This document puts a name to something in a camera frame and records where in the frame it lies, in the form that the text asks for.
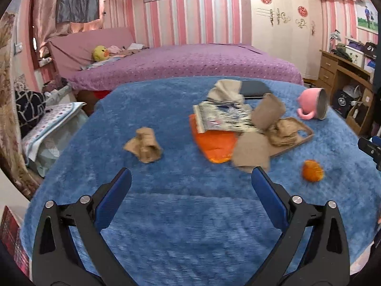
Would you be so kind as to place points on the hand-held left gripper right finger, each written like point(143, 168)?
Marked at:
point(266, 196)

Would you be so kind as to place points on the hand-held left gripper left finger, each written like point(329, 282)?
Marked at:
point(117, 195)

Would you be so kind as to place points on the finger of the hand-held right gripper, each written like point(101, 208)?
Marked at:
point(370, 149)

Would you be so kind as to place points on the small orange ball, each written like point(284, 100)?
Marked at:
point(312, 171)

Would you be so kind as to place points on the tan sock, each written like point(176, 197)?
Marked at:
point(145, 146)

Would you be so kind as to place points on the brown paper wad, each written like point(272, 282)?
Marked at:
point(282, 132)

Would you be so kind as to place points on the brown cardboard piece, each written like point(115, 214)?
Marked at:
point(268, 111)

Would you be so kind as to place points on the printed grey wrapper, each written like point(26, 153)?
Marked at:
point(223, 116)

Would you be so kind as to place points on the beige cloth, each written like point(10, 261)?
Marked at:
point(224, 91)

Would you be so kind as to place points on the black box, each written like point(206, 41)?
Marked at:
point(340, 102)

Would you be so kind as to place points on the blue fleece blanket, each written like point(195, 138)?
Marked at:
point(178, 214)

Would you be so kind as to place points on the tan phone case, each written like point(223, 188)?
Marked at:
point(306, 134)

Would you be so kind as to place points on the pink steel-lined mug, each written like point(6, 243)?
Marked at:
point(308, 101)

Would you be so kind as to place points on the wooden desk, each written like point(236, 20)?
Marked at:
point(330, 68)

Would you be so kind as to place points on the folded patterned bedding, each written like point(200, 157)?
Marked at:
point(50, 131)

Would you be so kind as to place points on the white storage box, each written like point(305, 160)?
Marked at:
point(355, 53)

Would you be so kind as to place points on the black bag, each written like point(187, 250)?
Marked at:
point(371, 49)

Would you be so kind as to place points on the black smartphone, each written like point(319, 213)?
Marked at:
point(254, 88)

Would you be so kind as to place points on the red patterned book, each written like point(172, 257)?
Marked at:
point(12, 238)

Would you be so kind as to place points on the desk lamp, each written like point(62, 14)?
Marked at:
point(335, 37)

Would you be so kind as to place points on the black white patterned cloth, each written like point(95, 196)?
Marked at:
point(29, 110)

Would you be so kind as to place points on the framed outdoor portrait picture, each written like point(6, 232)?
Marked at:
point(367, 18)

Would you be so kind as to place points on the white wardrobe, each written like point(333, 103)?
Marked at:
point(285, 41)

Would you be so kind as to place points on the yellow duck plush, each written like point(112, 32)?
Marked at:
point(99, 53)

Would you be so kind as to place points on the pink cloth bundle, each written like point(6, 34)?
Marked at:
point(114, 49)

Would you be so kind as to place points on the floral brown curtain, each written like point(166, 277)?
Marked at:
point(9, 95)

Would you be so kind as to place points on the pink covered headboard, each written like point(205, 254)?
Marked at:
point(80, 47)

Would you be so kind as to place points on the purple dotted bed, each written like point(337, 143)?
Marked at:
point(193, 62)

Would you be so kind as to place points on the pink curtain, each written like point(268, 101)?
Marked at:
point(44, 12)

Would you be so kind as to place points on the wall socket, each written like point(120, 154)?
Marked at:
point(18, 48)

